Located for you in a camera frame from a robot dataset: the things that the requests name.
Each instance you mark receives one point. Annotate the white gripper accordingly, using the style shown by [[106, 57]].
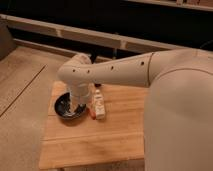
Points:
[[79, 94]]

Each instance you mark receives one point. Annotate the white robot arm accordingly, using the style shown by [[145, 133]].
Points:
[[178, 113]]

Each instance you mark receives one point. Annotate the orange carrot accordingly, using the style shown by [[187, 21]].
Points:
[[92, 114]]

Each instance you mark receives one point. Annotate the white bottle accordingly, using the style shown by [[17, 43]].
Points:
[[98, 104]]

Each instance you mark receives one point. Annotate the wooden board table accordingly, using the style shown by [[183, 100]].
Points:
[[85, 141]]

